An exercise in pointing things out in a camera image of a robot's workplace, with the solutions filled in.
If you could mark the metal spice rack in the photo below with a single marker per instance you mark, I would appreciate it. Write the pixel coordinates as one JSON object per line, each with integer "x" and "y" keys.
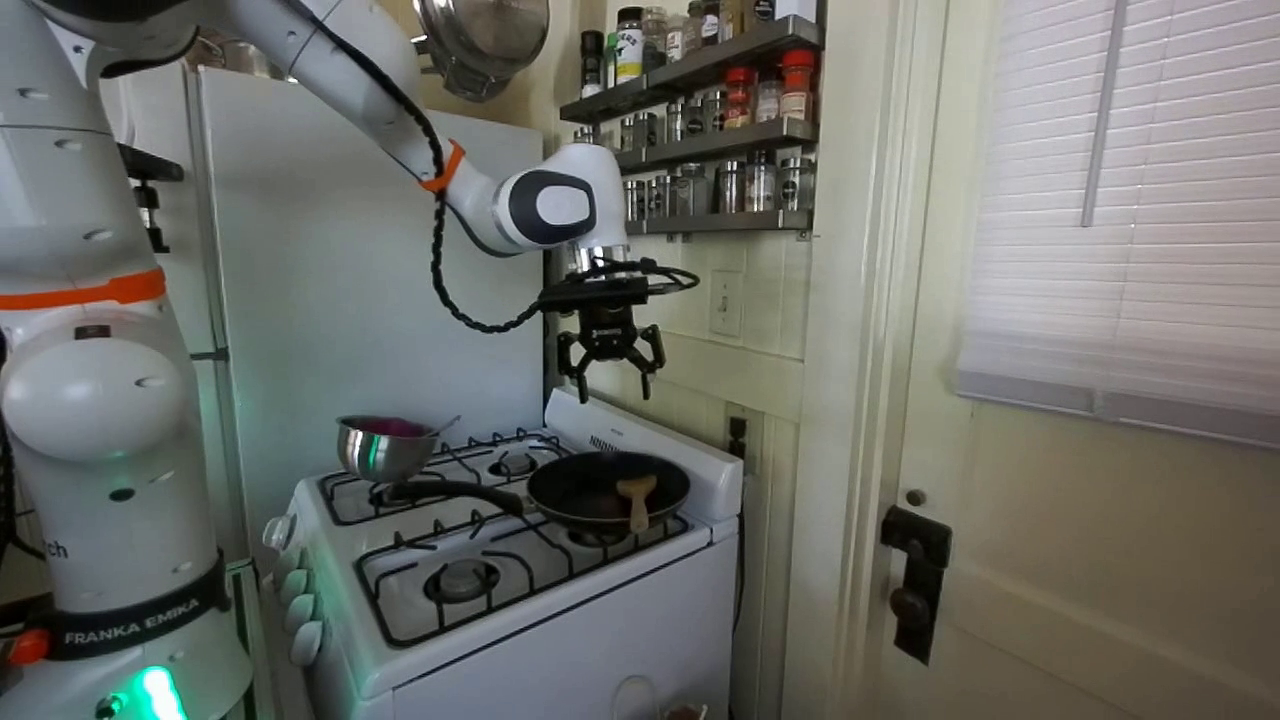
{"x": 695, "y": 75}

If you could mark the round gas burner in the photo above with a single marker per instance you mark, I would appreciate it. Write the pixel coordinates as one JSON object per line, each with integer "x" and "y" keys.
{"x": 514, "y": 466}
{"x": 463, "y": 582}

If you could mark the white gas stove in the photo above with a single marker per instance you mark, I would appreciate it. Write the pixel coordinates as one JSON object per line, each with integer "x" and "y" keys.
{"x": 561, "y": 643}

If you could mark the white wall outlet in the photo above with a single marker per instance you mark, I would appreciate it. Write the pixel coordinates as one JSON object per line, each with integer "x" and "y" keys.
{"x": 725, "y": 307}

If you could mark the silver bowl magenta inside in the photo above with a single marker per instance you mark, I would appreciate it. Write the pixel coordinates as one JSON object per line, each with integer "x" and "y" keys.
{"x": 380, "y": 452}

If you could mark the white window blind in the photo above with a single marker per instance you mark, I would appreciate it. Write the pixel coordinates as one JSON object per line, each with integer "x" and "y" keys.
{"x": 1175, "y": 201}

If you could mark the black stove grate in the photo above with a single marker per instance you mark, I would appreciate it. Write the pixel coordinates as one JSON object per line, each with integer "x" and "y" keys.
{"x": 369, "y": 601}
{"x": 326, "y": 503}

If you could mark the black plug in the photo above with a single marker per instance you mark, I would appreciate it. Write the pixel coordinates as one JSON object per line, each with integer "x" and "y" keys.
{"x": 739, "y": 442}

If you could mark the black frying pan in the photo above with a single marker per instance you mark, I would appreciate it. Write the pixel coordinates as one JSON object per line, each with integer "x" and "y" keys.
{"x": 586, "y": 486}

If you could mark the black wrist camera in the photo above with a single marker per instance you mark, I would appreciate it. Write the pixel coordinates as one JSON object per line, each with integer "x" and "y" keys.
{"x": 601, "y": 284}

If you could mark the white label jar black cap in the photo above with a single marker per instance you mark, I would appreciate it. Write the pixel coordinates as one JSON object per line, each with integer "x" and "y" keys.
{"x": 630, "y": 54}

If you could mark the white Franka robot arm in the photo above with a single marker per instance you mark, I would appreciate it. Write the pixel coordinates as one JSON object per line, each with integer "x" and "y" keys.
{"x": 94, "y": 402}

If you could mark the glass spice jar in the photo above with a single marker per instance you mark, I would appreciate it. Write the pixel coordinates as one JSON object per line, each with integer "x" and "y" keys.
{"x": 798, "y": 186}
{"x": 758, "y": 186}

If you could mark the red round button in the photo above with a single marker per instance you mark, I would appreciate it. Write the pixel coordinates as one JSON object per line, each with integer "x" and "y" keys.
{"x": 24, "y": 649}

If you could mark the white refrigerator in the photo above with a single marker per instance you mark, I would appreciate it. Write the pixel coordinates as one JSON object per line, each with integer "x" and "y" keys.
{"x": 332, "y": 295}

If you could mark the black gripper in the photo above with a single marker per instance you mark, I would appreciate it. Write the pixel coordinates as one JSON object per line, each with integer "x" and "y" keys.
{"x": 610, "y": 325}

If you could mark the hanging steel pot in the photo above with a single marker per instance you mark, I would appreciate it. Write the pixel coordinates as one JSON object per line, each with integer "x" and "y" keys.
{"x": 484, "y": 45}

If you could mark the cream panelled door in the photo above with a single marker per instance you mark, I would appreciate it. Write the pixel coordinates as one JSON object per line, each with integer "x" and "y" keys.
{"x": 1104, "y": 572}

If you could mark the white blind wand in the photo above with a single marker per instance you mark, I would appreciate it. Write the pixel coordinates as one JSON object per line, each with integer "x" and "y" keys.
{"x": 1103, "y": 132}

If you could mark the white stove knob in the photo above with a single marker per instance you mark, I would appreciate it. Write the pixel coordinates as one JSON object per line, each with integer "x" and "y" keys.
{"x": 299, "y": 582}
{"x": 300, "y": 612}
{"x": 277, "y": 529}
{"x": 305, "y": 643}

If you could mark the dark spice jar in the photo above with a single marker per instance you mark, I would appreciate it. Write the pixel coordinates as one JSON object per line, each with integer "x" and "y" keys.
{"x": 592, "y": 64}

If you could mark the red spice jar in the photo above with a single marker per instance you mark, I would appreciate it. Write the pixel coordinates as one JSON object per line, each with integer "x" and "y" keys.
{"x": 803, "y": 95}
{"x": 739, "y": 103}

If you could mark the black door lock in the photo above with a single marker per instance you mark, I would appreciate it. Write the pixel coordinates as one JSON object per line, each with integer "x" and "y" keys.
{"x": 917, "y": 585}

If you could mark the black bracket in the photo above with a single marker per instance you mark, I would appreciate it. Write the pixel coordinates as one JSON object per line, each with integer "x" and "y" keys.
{"x": 155, "y": 160}

